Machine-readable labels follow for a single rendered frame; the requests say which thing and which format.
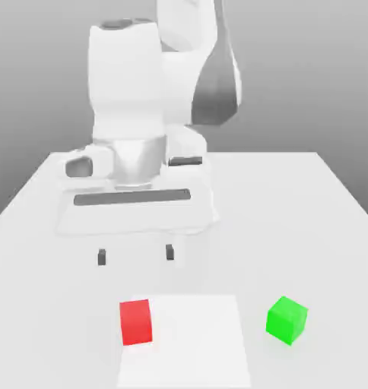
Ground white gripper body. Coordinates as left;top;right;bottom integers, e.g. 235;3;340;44
54;174;220;237

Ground small red cube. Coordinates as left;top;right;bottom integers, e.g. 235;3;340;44
119;299;154;346

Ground small green cube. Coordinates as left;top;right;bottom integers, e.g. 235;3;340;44
265;296;309;346

